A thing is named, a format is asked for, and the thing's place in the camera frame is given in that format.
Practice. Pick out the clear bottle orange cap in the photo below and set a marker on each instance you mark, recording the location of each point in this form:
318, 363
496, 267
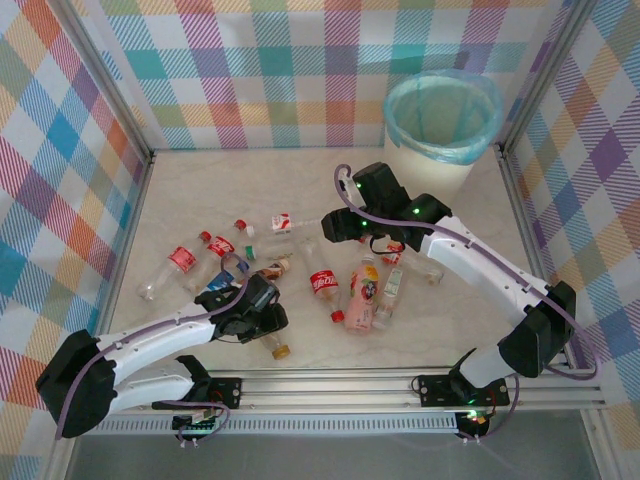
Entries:
281, 352

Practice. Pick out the aluminium frame post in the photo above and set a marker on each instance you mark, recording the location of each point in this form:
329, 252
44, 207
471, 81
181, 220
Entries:
545, 75
107, 82

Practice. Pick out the left circuit board green lights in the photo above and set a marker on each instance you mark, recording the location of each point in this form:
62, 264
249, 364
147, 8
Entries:
192, 424

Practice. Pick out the clear bottle green cap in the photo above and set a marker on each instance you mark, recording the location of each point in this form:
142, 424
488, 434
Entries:
251, 251

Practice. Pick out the clear bottle red white label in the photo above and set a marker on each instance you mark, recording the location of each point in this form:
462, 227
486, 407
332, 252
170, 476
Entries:
282, 224

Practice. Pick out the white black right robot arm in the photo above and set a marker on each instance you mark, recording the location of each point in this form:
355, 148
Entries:
480, 265

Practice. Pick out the pink peach drink bottle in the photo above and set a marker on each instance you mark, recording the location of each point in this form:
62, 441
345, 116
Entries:
362, 300

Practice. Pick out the white green label bottle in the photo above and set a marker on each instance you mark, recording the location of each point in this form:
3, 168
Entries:
394, 285

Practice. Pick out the colourful plaid backdrop cloth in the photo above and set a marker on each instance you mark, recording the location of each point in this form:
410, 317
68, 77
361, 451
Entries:
40, 175
250, 75
600, 200

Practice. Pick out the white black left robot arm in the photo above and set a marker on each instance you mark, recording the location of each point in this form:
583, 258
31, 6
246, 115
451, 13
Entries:
150, 350

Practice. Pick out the clear bottle blue label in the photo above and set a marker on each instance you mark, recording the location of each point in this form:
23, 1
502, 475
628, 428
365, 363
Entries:
220, 281

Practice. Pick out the brown label drink bottle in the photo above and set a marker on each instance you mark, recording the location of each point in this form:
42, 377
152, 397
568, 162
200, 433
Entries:
272, 272

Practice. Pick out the white trash bin blue liner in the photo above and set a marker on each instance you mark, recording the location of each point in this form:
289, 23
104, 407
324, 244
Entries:
440, 120

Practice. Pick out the right circuit board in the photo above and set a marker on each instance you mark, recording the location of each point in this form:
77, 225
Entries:
475, 419

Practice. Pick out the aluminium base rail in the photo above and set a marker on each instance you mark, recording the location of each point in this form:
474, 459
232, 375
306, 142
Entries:
325, 390

